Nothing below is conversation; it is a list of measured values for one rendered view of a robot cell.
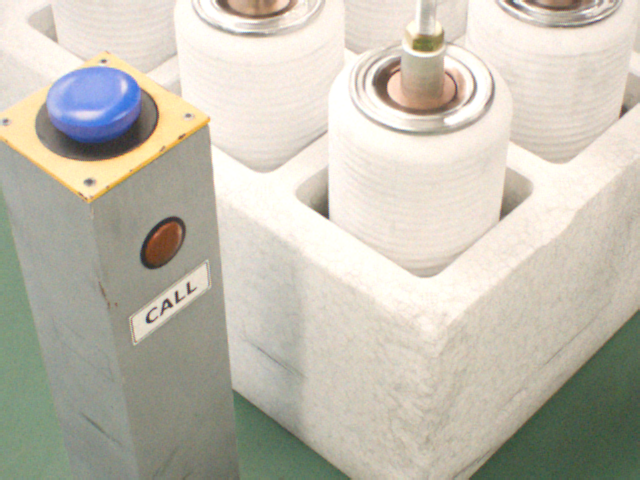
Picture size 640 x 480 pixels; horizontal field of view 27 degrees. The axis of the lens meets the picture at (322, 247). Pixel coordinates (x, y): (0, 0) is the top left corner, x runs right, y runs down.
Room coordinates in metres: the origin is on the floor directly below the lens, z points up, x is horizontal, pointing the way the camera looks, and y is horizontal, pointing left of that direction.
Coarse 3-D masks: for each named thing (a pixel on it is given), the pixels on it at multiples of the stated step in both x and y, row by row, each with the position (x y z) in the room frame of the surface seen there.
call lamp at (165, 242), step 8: (168, 224) 0.42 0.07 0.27; (176, 224) 0.42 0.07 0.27; (160, 232) 0.42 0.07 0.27; (168, 232) 0.42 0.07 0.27; (176, 232) 0.42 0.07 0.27; (152, 240) 0.41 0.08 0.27; (160, 240) 0.42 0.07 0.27; (168, 240) 0.42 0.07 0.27; (176, 240) 0.42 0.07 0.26; (152, 248) 0.41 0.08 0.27; (160, 248) 0.41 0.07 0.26; (168, 248) 0.42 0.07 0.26; (176, 248) 0.42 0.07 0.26; (152, 256) 0.41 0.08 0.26; (160, 256) 0.41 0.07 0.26; (168, 256) 0.42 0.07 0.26; (152, 264) 0.41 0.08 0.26
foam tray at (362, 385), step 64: (0, 64) 0.67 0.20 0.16; (64, 64) 0.65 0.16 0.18; (256, 192) 0.54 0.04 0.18; (320, 192) 0.56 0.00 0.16; (512, 192) 0.55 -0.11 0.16; (576, 192) 0.53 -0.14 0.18; (256, 256) 0.52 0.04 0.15; (320, 256) 0.49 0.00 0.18; (512, 256) 0.49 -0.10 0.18; (576, 256) 0.53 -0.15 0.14; (256, 320) 0.52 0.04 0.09; (320, 320) 0.48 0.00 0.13; (384, 320) 0.45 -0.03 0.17; (448, 320) 0.44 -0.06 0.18; (512, 320) 0.48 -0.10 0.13; (576, 320) 0.54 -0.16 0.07; (256, 384) 0.52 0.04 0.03; (320, 384) 0.48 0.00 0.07; (384, 384) 0.45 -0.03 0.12; (448, 384) 0.44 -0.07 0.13; (512, 384) 0.49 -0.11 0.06; (320, 448) 0.48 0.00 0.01; (384, 448) 0.45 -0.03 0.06; (448, 448) 0.45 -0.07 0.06
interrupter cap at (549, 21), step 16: (496, 0) 0.61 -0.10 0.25; (512, 0) 0.61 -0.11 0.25; (528, 0) 0.61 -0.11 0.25; (544, 0) 0.62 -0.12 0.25; (560, 0) 0.62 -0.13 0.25; (576, 0) 0.62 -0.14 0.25; (592, 0) 0.61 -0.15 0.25; (608, 0) 0.61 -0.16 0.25; (512, 16) 0.60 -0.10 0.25; (528, 16) 0.60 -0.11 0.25; (544, 16) 0.60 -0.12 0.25; (560, 16) 0.60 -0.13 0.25; (576, 16) 0.60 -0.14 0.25; (592, 16) 0.60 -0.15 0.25; (608, 16) 0.60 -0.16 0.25
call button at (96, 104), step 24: (72, 72) 0.46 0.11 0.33; (96, 72) 0.46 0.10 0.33; (120, 72) 0.46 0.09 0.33; (48, 96) 0.44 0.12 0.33; (72, 96) 0.44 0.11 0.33; (96, 96) 0.44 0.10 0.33; (120, 96) 0.44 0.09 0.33; (72, 120) 0.43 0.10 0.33; (96, 120) 0.43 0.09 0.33; (120, 120) 0.43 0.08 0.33
